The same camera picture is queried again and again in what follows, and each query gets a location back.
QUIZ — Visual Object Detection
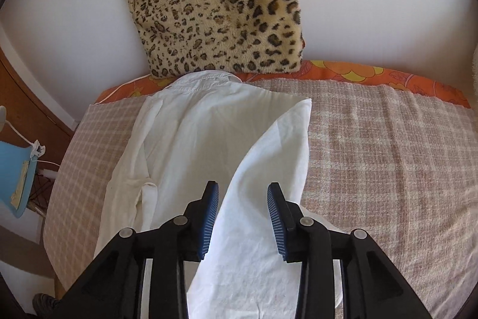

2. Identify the pink checked blanket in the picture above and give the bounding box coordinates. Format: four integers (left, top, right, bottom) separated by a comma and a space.
43, 78, 478, 319

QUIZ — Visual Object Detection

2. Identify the grey mottled slipper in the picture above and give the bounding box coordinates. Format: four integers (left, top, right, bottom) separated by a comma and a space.
32, 293, 62, 316

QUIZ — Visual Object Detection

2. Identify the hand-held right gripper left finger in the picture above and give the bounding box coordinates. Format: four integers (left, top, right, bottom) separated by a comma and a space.
62, 181, 219, 319

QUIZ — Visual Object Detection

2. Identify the orange floral bed sheet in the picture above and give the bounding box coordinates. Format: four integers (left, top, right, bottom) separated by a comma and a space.
95, 59, 471, 108

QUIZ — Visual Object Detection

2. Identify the white shirt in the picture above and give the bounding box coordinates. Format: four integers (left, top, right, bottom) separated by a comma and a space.
93, 70, 344, 319

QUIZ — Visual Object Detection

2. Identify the black wire rack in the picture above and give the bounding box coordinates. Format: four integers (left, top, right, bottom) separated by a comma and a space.
26, 170, 56, 219

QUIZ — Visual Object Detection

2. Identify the white clip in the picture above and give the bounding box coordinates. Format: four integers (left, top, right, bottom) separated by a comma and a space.
29, 140, 47, 159

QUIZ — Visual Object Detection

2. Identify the leopard print cushion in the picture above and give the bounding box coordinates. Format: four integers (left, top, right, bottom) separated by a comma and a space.
117, 0, 306, 80

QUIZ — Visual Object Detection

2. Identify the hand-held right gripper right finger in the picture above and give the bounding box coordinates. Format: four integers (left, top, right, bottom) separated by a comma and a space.
266, 182, 417, 319

